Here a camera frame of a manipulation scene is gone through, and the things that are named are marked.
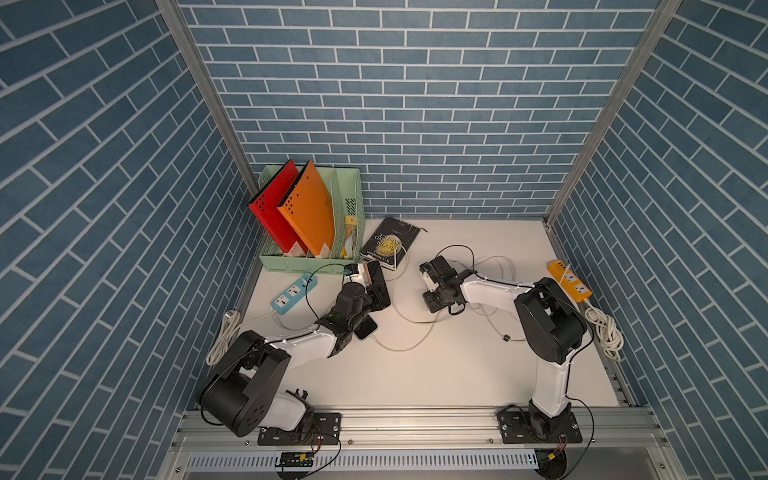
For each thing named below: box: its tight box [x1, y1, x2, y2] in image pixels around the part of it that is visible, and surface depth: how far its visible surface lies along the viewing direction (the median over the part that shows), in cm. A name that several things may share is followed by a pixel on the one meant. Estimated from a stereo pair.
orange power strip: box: [548, 260, 593, 303], surface depth 101 cm
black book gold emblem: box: [359, 216, 421, 271], surface depth 114 cm
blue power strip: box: [270, 273, 318, 315], surface depth 98 cm
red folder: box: [248, 159, 309, 254], surface depth 90 cm
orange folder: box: [277, 160, 335, 259], surface depth 98 cm
